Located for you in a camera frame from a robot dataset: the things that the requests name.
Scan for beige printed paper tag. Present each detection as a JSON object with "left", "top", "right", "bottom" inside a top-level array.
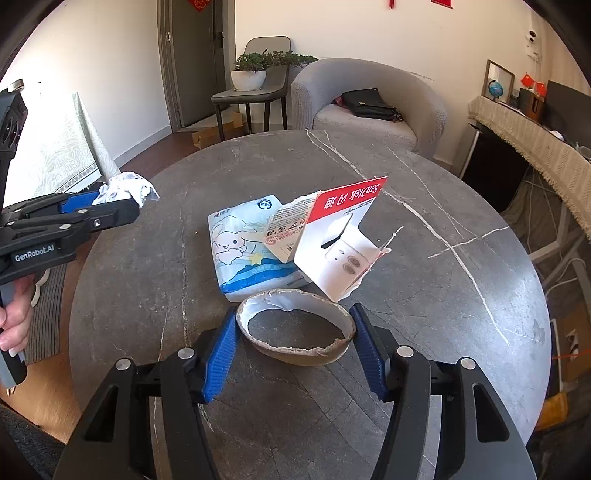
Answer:
[{"left": 263, "top": 193, "right": 320, "bottom": 264}]

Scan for grey ribbed mat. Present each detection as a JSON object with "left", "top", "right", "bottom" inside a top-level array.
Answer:
[{"left": 23, "top": 263, "right": 68, "bottom": 366}]

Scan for squashed cardboard ring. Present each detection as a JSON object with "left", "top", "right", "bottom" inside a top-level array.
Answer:
[{"left": 235, "top": 288, "right": 359, "bottom": 368}]

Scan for grey armchair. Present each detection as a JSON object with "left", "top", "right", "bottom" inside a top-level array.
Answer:
[{"left": 290, "top": 57, "right": 448, "bottom": 156}]

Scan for black monitor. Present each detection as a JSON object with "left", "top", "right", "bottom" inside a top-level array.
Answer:
[{"left": 547, "top": 80, "right": 591, "bottom": 140}]

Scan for grey dining chair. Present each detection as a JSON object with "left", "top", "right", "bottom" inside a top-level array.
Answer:
[{"left": 211, "top": 36, "right": 293, "bottom": 140}]

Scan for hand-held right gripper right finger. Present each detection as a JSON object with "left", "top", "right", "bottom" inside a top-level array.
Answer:
[{"left": 348, "top": 302, "right": 527, "bottom": 480}]

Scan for cartoon print tissue pack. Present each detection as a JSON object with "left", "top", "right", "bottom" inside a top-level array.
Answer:
[{"left": 207, "top": 193, "right": 311, "bottom": 304}]

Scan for desk with beige fringed cloth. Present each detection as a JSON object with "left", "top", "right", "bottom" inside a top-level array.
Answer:
[{"left": 461, "top": 95, "right": 591, "bottom": 296}]

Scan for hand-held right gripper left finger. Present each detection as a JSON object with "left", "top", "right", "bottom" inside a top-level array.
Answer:
[{"left": 69, "top": 307, "right": 241, "bottom": 480}]

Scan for wooden picture frame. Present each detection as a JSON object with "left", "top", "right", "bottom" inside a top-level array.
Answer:
[{"left": 481, "top": 59, "right": 516, "bottom": 105}]

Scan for small white paper ball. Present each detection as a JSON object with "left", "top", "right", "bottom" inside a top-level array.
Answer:
[{"left": 92, "top": 171, "right": 160, "bottom": 207}]

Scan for cardboard box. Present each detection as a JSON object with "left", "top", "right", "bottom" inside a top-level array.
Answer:
[{"left": 191, "top": 110, "right": 246, "bottom": 150}]

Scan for person's left hand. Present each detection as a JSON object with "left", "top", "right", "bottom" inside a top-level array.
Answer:
[{"left": 0, "top": 281, "right": 36, "bottom": 357}]

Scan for table with pale green tablecloth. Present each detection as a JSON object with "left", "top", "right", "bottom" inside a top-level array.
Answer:
[{"left": 22, "top": 91, "right": 122, "bottom": 198}]

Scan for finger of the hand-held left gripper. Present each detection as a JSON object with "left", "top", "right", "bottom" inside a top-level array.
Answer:
[
  {"left": 60, "top": 197, "right": 141, "bottom": 232},
  {"left": 18, "top": 189, "right": 112, "bottom": 215}
]

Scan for grey door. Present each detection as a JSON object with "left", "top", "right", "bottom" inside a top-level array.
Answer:
[{"left": 172, "top": 0, "right": 228, "bottom": 131}]

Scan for red and white card packaging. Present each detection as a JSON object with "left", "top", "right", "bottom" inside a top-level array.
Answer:
[{"left": 293, "top": 176, "right": 393, "bottom": 302}]

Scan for yellow bag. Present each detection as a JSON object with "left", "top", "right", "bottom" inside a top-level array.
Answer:
[{"left": 537, "top": 394, "right": 570, "bottom": 431}]

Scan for black handbag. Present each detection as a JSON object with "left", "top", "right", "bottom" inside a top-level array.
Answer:
[{"left": 340, "top": 87, "right": 402, "bottom": 122}]

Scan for potted plant in white pot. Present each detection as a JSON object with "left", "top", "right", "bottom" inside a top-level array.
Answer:
[{"left": 230, "top": 51, "right": 320, "bottom": 92}]

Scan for small red desk flags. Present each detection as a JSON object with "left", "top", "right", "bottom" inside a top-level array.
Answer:
[{"left": 520, "top": 72, "right": 546, "bottom": 96}]

